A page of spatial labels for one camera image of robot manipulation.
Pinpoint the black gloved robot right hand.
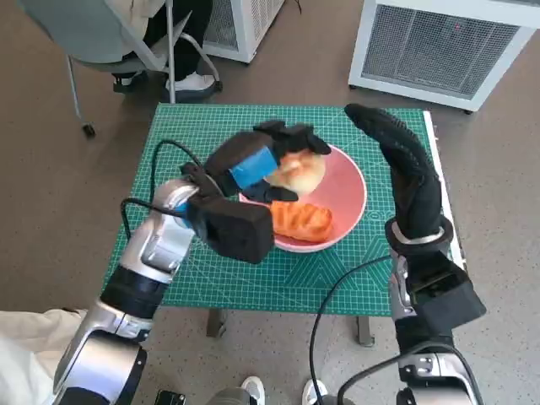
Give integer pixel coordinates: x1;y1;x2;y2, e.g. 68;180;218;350
344;103;455;244

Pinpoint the bare black robot left hand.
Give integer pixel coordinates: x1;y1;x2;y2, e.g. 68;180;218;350
180;120;332;203

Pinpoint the round toy bread bun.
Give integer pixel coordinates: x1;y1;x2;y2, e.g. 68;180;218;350
264;152;327;195

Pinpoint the pink bowl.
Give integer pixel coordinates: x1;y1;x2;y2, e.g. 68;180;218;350
238;143;367;253

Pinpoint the long braided toy bread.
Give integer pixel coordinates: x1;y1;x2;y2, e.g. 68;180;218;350
269;201;334;242

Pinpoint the green cutting mat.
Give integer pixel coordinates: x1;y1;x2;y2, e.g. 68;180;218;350
102;103;465;316

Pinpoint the seated person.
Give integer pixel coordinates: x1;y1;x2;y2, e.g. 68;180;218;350
111;0;216;93

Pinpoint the small white grilled unit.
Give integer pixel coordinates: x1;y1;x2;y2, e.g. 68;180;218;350
202;0;288;64

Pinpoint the large white grilled unit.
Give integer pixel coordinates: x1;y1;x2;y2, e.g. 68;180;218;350
348;0;540;113

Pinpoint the black metal table leg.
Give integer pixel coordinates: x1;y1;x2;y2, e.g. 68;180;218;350
205;308;225;338
356;316;375;347

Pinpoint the white robot left foot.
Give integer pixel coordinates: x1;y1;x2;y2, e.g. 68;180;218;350
240;375;267;405

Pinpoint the white robot foot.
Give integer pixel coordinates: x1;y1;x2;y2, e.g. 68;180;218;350
302;378;328;405
240;375;267;405

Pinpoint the grey office chair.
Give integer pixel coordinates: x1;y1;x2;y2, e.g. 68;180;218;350
16;0;223;137

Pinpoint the white robot right foot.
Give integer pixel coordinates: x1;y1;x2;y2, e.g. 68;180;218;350
302;378;328;405

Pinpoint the grey robot waist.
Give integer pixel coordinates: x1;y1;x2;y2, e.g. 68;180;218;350
208;386;254;405

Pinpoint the small black box device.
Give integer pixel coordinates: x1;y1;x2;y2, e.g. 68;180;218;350
152;388;187;405

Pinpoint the person in pale clothing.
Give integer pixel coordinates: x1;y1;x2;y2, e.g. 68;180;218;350
0;307;92;405

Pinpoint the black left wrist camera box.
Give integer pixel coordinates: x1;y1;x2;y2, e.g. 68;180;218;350
185;196;275;265

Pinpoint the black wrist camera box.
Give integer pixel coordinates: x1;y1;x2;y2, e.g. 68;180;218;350
407;248;487;328
185;196;275;265

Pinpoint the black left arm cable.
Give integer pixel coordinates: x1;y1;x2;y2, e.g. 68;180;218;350
120;139;203;241

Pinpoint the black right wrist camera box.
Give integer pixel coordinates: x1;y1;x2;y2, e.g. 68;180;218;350
407;248;487;328

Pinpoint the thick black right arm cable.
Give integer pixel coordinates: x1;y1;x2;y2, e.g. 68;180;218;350
337;341;486;405

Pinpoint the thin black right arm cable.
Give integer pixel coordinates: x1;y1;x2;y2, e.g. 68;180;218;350
308;254;397;405

